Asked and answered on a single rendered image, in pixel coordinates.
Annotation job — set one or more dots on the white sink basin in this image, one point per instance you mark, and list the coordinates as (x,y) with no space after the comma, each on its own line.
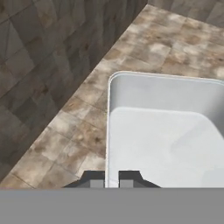
(166,137)

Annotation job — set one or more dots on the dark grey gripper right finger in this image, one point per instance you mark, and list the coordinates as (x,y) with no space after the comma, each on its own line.
(130,176)

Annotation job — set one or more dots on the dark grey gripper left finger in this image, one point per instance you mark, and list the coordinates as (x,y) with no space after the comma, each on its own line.
(92,177)

